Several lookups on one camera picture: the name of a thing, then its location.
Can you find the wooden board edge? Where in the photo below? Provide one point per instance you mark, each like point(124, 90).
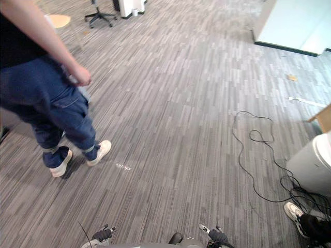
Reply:
point(320, 113)

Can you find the person's forearm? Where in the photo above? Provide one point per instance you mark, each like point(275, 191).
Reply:
point(38, 33)

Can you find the black office chair base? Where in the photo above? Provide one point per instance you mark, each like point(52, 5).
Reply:
point(100, 16)

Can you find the person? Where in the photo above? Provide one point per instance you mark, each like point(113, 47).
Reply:
point(38, 98)

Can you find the brown paper scrap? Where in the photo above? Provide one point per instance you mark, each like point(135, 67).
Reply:
point(292, 77)

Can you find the white partition panel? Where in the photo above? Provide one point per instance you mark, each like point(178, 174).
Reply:
point(294, 24)

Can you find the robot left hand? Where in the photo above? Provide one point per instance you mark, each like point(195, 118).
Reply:
point(103, 234)

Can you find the small white cup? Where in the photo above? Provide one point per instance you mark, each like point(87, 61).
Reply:
point(134, 12)

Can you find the white cabinet base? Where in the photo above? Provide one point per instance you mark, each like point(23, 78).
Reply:
point(130, 7)

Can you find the robot dark foot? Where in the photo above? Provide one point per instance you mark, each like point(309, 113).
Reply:
point(175, 238)

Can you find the white and black sneaker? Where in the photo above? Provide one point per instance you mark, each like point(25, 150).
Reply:
point(294, 215)

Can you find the person's hand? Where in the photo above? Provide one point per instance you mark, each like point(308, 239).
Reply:
point(82, 75)

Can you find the white cylindrical appliance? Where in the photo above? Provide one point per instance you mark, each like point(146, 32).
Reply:
point(314, 165)

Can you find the white strip on floor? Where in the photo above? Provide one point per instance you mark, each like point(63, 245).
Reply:
point(305, 100)

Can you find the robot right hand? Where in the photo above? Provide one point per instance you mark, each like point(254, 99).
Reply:
point(216, 234)

